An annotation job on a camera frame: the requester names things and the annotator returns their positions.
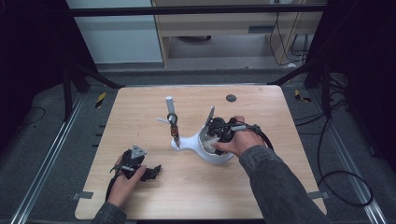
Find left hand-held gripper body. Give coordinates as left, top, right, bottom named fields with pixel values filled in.
left=119, top=143, right=149, bottom=181

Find long black floor cable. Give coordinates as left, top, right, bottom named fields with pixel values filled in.
left=292, top=102, right=375, bottom=208

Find grey tape strip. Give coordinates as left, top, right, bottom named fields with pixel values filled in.
left=307, top=190, right=331, bottom=201
left=71, top=190, right=94, bottom=201

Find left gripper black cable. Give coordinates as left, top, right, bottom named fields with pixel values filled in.
left=105, top=163, right=126, bottom=202

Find black horizontal frame bar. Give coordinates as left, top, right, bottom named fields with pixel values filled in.
left=65, top=4, right=329, bottom=18

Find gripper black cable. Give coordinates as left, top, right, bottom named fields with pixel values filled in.
left=105, top=163, right=126, bottom=202
left=222, top=121, right=276, bottom=152

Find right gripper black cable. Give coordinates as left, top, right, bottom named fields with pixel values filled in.
left=222, top=121, right=276, bottom=152

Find black metal stand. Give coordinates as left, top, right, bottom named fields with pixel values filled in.
left=61, top=61, right=126, bottom=123
left=268, top=61, right=332, bottom=119

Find white key stand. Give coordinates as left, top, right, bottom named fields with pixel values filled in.
left=157, top=95, right=235, bottom=165

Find black cables under desk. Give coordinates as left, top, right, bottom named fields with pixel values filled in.
left=268, top=11, right=310, bottom=68

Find person's right hand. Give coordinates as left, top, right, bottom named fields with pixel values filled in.
left=214, top=115, right=266, bottom=159

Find thin black floor cable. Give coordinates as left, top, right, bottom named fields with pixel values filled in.
left=18, top=105, right=47, bottom=128

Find wooden desk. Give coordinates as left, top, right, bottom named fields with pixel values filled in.
left=151, top=0, right=329, bottom=68

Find aluminium floor rail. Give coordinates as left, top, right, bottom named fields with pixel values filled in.
left=9, top=92, right=86, bottom=224
left=311, top=89, right=389, bottom=224

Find person's left hand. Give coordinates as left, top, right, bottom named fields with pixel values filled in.
left=106, top=154, right=148, bottom=209

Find white cabinet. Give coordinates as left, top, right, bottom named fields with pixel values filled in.
left=65, top=0, right=163, bottom=65

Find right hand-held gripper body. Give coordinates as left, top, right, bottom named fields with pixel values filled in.
left=198, top=105, right=250, bottom=157

